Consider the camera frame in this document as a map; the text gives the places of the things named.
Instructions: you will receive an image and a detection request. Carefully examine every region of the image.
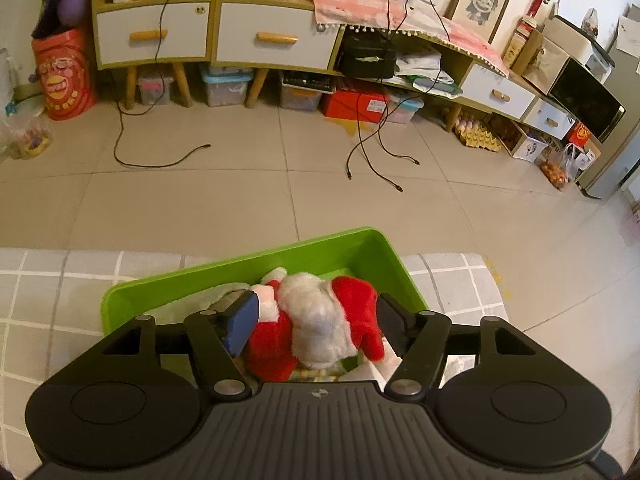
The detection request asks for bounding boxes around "black cable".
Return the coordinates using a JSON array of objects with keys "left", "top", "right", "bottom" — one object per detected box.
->
[
  {"left": 345, "top": 0, "right": 396, "bottom": 181},
  {"left": 375, "top": 0, "right": 451, "bottom": 166},
  {"left": 114, "top": 0, "right": 211, "bottom": 168},
  {"left": 365, "top": 0, "right": 416, "bottom": 193}
]

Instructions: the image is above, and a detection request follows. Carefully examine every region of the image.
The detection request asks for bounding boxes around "grey checked tablecloth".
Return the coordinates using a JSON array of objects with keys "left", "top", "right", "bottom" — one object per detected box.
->
[{"left": 0, "top": 247, "right": 511, "bottom": 471}]

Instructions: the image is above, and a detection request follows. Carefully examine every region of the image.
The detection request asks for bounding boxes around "blue lid storage box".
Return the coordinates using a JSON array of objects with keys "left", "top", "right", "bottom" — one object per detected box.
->
[{"left": 202, "top": 65, "right": 253, "bottom": 107}]

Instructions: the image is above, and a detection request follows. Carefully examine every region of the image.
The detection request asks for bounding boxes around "grey fleece towel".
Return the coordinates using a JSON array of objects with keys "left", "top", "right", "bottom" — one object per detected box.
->
[{"left": 150, "top": 280, "right": 261, "bottom": 331}]

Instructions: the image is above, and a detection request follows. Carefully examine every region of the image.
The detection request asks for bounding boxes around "red cardboard box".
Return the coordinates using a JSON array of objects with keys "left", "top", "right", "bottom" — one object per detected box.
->
[{"left": 320, "top": 89, "right": 388, "bottom": 122}]

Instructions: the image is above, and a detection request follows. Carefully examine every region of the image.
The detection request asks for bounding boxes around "pile of papers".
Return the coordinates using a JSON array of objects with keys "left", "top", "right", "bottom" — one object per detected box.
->
[{"left": 395, "top": 50, "right": 463, "bottom": 96}]

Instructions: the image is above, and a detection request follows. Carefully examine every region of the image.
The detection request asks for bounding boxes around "dark purple bag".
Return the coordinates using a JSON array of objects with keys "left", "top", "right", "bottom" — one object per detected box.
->
[{"left": 37, "top": 0, "right": 93, "bottom": 41}]

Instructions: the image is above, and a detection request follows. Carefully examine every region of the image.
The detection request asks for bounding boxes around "red white santa plush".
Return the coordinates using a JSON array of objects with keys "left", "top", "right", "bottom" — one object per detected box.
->
[{"left": 245, "top": 267, "right": 386, "bottom": 381}]

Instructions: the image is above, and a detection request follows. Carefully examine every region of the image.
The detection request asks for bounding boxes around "framed cartoon picture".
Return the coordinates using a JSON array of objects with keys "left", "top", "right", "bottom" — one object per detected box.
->
[{"left": 446, "top": 0, "right": 515, "bottom": 45}]

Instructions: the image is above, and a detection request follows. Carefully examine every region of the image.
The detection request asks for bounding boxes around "white drawer wooden handle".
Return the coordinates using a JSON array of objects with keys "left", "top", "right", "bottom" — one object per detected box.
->
[
  {"left": 460, "top": 62, "right": 536, "bottom": 118},
  {"left": 96, "top": 2, "right": 211, "bottom": 66},
  {"left": 522, "top": 97, "right": 576, "bottom": 138},
  {"left": 216, "top": 2, "right": 341, "bottom": 71}
]

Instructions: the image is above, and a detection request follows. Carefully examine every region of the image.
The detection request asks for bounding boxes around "clear storage box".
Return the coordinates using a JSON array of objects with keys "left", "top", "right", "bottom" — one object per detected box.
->
[
  {"left": 137, "top": 67, "right": 176, "bottom": 106},
  {"left": 387, "top": 95, "right": 425, "bottom": 125}
]

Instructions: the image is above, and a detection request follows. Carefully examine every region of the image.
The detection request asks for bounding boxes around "grey refrigerator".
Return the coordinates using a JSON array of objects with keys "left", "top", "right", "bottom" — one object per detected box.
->
[{"left": 582, "top": 130, "right": 640, "bottom": 201}]

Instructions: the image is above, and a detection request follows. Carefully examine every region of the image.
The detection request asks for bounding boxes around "white printed cardboard box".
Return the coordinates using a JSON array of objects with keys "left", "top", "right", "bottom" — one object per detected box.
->
[{"left": 487, "top": 112, "right": 551, "bottom": 163}]

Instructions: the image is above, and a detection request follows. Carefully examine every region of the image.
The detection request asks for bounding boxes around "black case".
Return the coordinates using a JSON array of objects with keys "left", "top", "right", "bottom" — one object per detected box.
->
[{"left": 334, "top": 31, "right": 398, "bottom": 79}]

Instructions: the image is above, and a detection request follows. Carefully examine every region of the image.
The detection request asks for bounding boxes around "clear plastic bag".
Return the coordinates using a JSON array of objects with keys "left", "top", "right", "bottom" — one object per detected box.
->
[{"left": 0, "top": 115, "right": 53, "bottom": 161}]

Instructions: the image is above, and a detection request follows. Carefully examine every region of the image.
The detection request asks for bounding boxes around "brown cardboard box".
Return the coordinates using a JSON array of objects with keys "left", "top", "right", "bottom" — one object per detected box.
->
[{"left": 510, "top": 27, "right": 571, "bottom": 91}]

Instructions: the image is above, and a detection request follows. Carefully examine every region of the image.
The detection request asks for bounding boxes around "dark lid storage box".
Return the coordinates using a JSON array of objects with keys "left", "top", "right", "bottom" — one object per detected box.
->
[{"left": 280, "top": 71, "right": 335, "bottom": 112}]

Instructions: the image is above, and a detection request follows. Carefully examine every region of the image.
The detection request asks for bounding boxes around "pink checked cloth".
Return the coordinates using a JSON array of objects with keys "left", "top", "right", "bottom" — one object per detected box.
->
[{"left": 302, "top": 0, "right": 511, "bottom": 73}]

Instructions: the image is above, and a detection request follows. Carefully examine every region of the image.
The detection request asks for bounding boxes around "long wooden tv console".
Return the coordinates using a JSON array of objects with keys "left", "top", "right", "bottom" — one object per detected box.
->
[{"left": 330, "top": 25, "right": 581, "bottom": 148}]

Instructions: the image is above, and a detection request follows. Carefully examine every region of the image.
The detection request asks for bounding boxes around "bag of oranges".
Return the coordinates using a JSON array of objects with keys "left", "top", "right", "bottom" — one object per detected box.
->
[{"left": 540, "top": 142, "right": 581, "bottom": 191}]

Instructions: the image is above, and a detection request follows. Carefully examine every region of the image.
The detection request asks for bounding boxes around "red printed bag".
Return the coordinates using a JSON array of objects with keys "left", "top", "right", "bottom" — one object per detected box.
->
[{"left": 31, "top": 27, "right": 98, "bottom": 122}]

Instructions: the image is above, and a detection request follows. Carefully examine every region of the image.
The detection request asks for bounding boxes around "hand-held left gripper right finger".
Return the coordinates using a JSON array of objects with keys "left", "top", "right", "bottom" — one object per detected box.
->
[{"left": 376, "top": 292, "right": 591, "bottom": 403}]

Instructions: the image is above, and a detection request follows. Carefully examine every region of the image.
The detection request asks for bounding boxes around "purple ball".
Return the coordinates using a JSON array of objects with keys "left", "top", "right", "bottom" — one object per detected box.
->
[{"left": 57, "top": 0, "right": 91, "bottom": 28}]

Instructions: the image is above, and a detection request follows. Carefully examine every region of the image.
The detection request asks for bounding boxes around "white printer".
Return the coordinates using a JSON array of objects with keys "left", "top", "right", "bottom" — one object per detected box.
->
[{"left": 542, "top": 15, "right": 616, "bottom": 83}]

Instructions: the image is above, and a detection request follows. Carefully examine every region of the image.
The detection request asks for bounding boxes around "egg tray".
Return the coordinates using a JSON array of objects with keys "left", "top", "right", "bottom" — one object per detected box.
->
[{"left": 454, "top": 112, "right": 502, "bottom": 152}]

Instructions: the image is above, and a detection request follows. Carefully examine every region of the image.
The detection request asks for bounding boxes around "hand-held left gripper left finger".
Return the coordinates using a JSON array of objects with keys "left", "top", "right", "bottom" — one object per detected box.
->
[{"left": 50, "top": 290, "right": 261, "bottom": 403}]

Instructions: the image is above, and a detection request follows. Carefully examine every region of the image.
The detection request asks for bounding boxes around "green plastic bin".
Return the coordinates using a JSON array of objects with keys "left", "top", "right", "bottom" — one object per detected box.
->
[{"left": 101, "top": 227, "right": 429, "bottom": 341}]

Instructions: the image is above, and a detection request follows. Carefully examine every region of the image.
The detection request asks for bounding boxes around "black monitor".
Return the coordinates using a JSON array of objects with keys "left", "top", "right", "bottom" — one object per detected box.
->
[{"left": 548, "top": 57, "right": 626, "bottom": 143}]

